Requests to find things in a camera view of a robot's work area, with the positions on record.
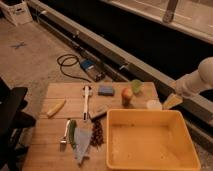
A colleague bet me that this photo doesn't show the black cable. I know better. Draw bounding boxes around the black cable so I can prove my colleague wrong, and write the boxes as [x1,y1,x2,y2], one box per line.
[56,53,93,83]

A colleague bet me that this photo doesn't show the bunch of dark grapes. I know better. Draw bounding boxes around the bunch of dark grapes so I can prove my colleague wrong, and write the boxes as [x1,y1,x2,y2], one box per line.
[90,121,104,146]

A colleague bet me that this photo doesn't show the white cardboard box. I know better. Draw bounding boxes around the white cardboard box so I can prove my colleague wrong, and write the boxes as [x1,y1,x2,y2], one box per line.
[0,0,32,26]

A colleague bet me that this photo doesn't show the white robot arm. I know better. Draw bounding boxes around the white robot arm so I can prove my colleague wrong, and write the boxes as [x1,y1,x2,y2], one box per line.
[162,57,213,110]

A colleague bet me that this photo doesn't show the red yellow apple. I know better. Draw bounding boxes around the red yellow apple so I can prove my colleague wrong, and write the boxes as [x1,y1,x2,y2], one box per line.
[121,88,133,106]

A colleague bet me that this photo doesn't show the white handled utensil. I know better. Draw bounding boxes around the white handled utensil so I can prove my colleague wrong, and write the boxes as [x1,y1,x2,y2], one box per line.
[83,85,92,121]

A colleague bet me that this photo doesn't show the yellow plastic bin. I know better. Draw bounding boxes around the yellow plastic bin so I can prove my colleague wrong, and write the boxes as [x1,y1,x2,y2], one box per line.
[106,109,201,171]

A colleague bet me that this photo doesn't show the silver metal utensil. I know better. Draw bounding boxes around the silver metal utensil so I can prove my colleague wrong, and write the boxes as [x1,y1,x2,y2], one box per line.
[60,119,70,145]

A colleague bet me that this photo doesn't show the green cucumber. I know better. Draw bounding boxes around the green cucumber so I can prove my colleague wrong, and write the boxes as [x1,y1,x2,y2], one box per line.
[69,120,77,148]

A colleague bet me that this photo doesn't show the black chair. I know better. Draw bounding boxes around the black chair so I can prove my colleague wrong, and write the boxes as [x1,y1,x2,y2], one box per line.
[0,77,36,171]

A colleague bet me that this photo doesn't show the green cup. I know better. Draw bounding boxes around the green cup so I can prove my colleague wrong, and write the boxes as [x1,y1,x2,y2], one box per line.
[131,79,142,94]

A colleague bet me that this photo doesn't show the grey folded cloth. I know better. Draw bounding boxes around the grey folded cloth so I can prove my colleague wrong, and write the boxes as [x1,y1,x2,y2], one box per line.
[74,128,92,165]

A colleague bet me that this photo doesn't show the yellow banana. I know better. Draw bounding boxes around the yellow banana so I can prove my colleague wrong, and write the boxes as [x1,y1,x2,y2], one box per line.
[46,100,66,118]

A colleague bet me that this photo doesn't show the blue power device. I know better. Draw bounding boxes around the blue power device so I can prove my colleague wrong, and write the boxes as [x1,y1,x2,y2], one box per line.
[80,59,105,82]

